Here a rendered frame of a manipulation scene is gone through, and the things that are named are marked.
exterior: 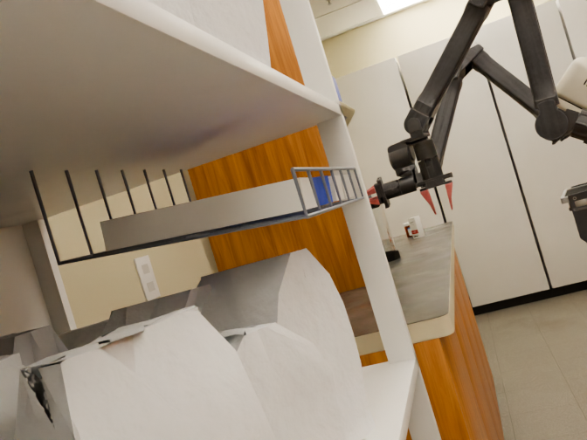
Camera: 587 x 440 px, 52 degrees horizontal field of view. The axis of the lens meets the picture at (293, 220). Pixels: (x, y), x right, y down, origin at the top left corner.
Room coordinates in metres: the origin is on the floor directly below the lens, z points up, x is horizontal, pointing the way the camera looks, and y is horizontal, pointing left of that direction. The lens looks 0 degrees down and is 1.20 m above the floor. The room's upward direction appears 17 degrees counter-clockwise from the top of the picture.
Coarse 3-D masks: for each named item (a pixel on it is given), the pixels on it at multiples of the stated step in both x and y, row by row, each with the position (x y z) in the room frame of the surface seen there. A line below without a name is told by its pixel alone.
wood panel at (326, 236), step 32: (288, 32) 1.79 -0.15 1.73; (288, 64) 1.80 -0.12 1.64; (224, 160) 1.88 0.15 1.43; (256, 160) 1.85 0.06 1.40; (288, 160) 1.82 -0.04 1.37; (320, 160) 1.80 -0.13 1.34; (224, 192) 1.89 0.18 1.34; (288, 224) 1.84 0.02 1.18; (320, 224) 1.81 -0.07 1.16; (224, 256) 1.90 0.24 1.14; (256, 256) 1.88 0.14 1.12; (320, 256) 1.82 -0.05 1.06; (352, 256) 1.80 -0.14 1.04; (352, 288) 1.80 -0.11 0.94
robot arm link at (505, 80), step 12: (480, 48) 1.97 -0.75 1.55; (468, 60) 1.98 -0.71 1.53; (480, 60) 1.98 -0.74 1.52; (492, 60) 1.97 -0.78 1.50; (468, 72) 2.05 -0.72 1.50; (480, 72) 2.00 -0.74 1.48; (492, 72) 1.96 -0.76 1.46; (504, 72) 1.95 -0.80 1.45; (504, 84) 1.94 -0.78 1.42; (516, 84) 1.93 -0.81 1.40; (516, 96) 1.93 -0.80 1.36; (528, 96) 1.91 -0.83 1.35; (528, 108) 1.92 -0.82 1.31
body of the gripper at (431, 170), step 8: (432, 160) 1.63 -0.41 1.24; (424, 168) 1.64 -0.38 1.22; (432, 168) 1.63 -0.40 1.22; (440, 168) 1.64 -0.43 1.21; (424, 176) 1.65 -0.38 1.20; (432, 176) 1.63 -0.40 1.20; (440, 176) 1.62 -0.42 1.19; (448, 176) 1.62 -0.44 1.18; (416, 184) 1.64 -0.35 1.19; (424, 184) 1.64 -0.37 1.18
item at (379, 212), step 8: (376, 208) 2.21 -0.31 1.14; (376, 216) 2.20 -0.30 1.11; (384, 216) 2.22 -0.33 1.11; (376, 224) 2.20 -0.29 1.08; (384, 224) 2.21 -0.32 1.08; (384, 232) 2.21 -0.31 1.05; (384, 240) 2.21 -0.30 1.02; (392, 240) 2.22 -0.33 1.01; (384, 248) 2.20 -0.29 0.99; (392, 248) 2.21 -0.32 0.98
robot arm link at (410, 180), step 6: (402, 174) 2.02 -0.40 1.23; (408, 174) 2.03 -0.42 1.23; (414, 174) 2.02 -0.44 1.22; (402, 180) 2.01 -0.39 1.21; (408, 180) 2.00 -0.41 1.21; (414, 180) 2.00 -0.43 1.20; (402, 186) 2.00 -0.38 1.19; (408, 186) 2.00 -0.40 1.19; (414, 186) 2.00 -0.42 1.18; (408, 192) 2.02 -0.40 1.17
